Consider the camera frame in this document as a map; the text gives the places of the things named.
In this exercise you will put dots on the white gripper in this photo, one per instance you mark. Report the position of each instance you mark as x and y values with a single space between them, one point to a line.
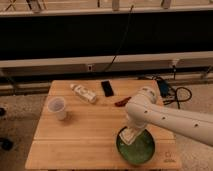
134 127

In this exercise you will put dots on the white sponge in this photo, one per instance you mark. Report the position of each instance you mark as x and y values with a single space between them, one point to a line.
129 135

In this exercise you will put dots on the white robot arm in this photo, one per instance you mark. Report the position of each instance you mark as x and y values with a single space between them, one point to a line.
142 109

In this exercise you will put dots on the green ceramic bowl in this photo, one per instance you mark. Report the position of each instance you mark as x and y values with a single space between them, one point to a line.
140 151

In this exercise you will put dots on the dark red small object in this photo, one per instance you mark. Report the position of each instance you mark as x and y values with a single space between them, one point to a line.
122 102

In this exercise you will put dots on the blue power box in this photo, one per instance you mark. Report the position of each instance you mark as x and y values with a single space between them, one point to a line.
163 87

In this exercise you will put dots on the black rectangular block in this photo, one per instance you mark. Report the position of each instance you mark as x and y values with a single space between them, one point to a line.
106 86

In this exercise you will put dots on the wooden table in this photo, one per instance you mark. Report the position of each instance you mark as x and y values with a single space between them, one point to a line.
87 139

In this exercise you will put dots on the clear plastic cup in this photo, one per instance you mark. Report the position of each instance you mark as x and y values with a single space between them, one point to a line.
57 106

